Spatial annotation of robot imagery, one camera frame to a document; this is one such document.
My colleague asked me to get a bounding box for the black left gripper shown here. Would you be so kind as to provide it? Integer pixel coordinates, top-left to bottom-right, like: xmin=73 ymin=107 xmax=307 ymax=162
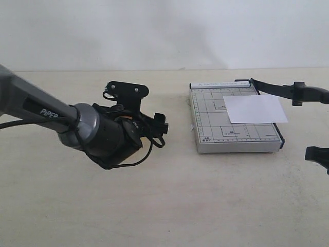
xmin=92 ymin=103 xmax=169 ymax=148

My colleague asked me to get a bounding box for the white paper sheet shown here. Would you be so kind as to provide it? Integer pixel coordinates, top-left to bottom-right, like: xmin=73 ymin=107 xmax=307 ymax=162
xmin=223 ymin=94 xmax=288 ymax=124

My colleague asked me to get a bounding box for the black cutter blade arm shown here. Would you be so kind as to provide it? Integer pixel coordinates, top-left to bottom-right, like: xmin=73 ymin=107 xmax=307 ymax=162
xmin=235 ymin=78 xmax=288 ymax=99

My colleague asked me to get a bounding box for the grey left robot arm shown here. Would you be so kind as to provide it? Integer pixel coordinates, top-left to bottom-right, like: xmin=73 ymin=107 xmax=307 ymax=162
xmin=1 ymin=67 xmax=169 ymax=170

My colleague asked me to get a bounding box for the grey metal tray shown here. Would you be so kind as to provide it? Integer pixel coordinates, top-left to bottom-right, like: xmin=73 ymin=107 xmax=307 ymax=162
xmin=189 ymin=79 xmax=285 ymax=153

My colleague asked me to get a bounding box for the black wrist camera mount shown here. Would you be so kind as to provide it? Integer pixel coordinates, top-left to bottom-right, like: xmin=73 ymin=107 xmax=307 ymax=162
xmin=102 ymin=81 xmax=149 ymax=112

